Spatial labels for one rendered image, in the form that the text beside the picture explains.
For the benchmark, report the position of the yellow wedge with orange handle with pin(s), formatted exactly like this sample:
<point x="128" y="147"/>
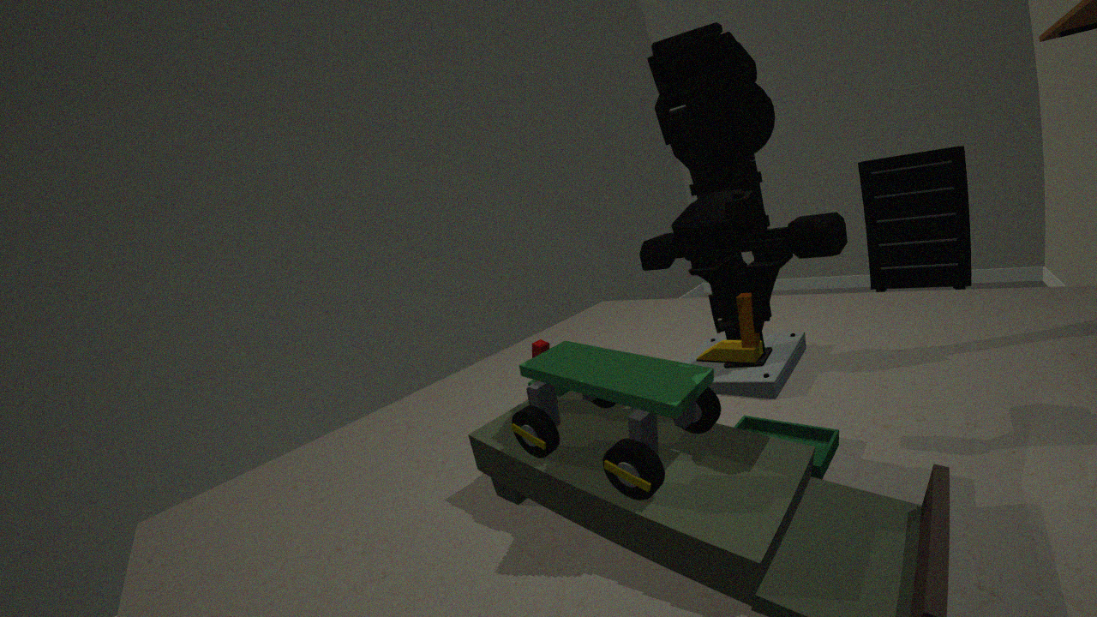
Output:
<point x="747" y="350"/>

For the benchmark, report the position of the green tray floor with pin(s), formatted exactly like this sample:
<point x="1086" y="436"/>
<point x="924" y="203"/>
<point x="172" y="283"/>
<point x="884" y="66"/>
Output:
<point x="820" y="446"/>

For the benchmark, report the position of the green trolley with black wheels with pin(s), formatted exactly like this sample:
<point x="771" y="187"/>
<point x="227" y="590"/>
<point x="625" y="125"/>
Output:
<point x="606" y="377"/>

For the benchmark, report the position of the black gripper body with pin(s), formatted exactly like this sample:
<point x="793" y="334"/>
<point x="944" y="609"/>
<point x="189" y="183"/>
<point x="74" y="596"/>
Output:
<point x="810" y="236"/>

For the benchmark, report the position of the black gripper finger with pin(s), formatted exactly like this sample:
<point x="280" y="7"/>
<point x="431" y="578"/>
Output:
<point x="763" y="276"/>
<point x="725" y="280"/>

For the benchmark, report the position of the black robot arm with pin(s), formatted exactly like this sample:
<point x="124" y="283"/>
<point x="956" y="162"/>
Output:
<point x="726" y="120"/>

